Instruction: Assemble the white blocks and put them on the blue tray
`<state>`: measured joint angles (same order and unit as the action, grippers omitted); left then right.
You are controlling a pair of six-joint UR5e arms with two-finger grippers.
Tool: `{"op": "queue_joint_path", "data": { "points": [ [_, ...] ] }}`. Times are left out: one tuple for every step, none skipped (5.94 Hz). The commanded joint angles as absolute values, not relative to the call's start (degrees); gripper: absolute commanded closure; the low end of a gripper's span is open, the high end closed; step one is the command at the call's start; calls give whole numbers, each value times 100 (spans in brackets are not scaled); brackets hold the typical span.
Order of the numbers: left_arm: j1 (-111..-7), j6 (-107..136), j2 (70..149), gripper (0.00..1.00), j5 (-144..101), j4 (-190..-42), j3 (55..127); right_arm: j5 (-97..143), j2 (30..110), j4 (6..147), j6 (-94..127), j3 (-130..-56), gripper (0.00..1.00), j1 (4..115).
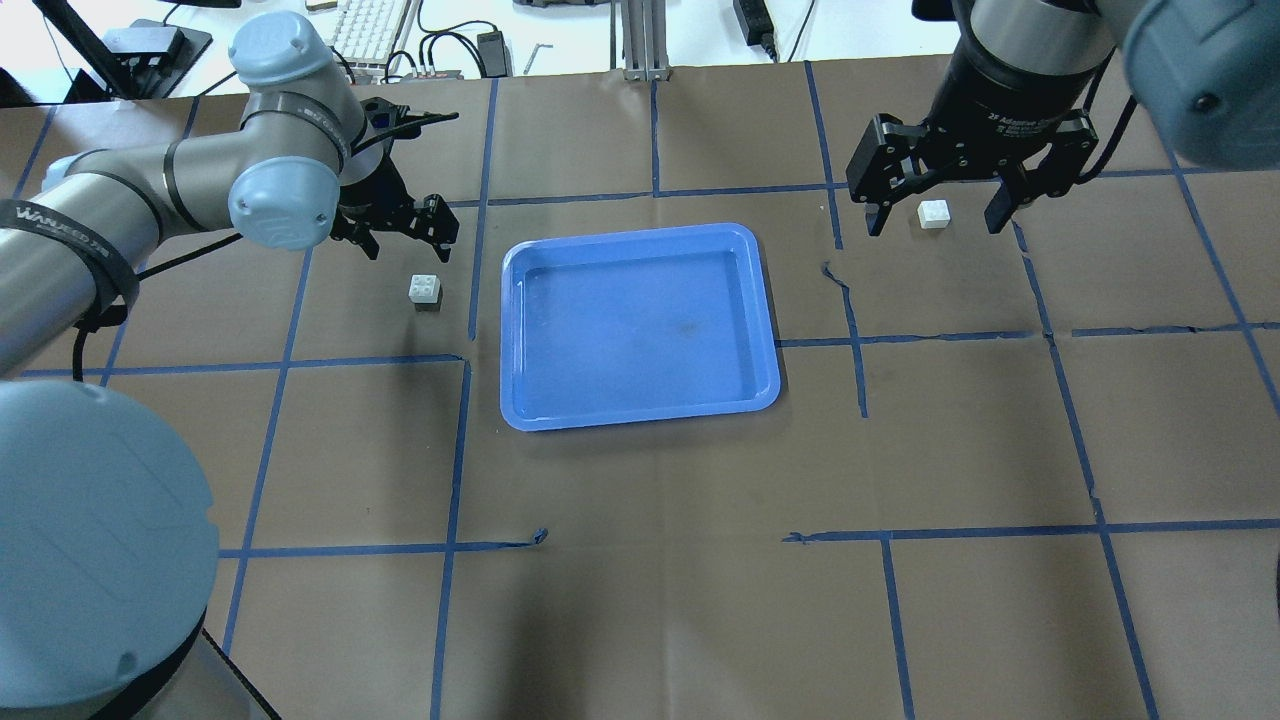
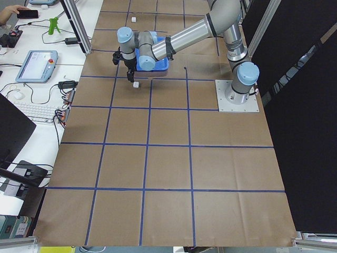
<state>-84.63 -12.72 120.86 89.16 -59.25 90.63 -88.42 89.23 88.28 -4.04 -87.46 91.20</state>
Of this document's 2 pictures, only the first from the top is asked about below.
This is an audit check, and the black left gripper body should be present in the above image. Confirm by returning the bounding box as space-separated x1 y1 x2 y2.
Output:
335 97 421 241

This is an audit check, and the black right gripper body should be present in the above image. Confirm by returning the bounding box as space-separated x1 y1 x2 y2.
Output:
845 111 1100 202

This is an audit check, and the white block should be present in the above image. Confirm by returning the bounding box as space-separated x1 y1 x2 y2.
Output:
407 274 442 313

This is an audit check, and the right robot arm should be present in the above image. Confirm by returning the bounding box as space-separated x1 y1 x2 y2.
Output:
846 1 1279 236

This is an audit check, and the white block near right arm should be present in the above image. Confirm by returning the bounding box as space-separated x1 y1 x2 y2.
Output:
916 199 952 231

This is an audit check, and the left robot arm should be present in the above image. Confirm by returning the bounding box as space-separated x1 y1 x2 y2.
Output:
1 12 458 719

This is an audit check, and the blue plastic tray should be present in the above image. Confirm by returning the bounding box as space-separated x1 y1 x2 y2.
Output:
500 223 782 432

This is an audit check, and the white keyboard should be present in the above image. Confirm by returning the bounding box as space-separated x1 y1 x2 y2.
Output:
326 1 417 69

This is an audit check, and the black power adapter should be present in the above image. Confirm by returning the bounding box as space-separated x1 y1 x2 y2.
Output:
732 0 776 50

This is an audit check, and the black monitor stand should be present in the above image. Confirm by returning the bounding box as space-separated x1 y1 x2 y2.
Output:
33 1 212 100

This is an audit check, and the aluminium frame post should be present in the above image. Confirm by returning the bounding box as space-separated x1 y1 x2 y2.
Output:
618 0 671 82

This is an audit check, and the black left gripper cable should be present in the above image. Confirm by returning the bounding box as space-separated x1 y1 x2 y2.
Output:
70 105 461 386

